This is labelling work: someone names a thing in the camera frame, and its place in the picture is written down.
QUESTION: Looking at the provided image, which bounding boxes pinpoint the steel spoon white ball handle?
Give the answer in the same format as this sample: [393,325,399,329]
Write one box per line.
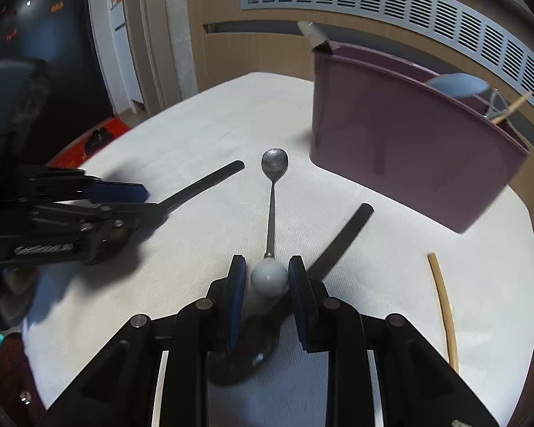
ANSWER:
[251,148,289,298]

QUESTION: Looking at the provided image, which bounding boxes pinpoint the wooden chopstick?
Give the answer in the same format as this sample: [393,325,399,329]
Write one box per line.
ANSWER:
[427,253,459,373]
[490,91,533,125]

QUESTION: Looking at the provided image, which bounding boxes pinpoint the grey blue plastic spoon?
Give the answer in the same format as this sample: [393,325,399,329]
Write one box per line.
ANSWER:
[425,72,490,99]

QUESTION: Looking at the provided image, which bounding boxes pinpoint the steel wire whisk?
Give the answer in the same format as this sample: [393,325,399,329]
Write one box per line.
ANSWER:
[483,89,508,121]

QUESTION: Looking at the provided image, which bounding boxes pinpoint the red floor mat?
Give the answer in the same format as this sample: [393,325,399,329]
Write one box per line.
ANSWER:
[48,117,132,169]

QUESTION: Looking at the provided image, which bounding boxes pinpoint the purple plastic utensil holder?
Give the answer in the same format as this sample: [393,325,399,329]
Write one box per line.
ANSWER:
[310,43,530,233]

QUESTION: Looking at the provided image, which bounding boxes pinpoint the white cabinet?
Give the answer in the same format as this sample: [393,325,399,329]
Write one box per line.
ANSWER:
[88,0,143,117]

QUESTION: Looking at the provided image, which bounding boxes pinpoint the grey ventilation grille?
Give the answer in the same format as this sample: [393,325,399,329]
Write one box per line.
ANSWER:
[240,0,534,106]

